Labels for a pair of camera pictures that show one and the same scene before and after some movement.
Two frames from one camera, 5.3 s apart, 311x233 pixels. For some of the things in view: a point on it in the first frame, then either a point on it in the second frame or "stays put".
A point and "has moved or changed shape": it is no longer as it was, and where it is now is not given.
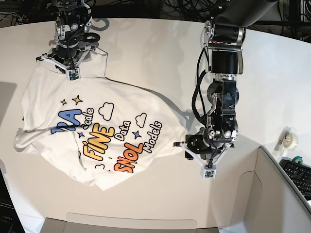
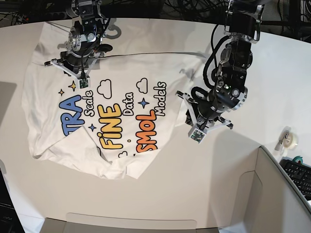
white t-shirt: [95, 129] has moved or changed shape
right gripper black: [207, 145] to [203, 112]
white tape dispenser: [287, 141] stays put
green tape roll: [297, 158] stays put
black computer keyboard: [299, 174] stays put
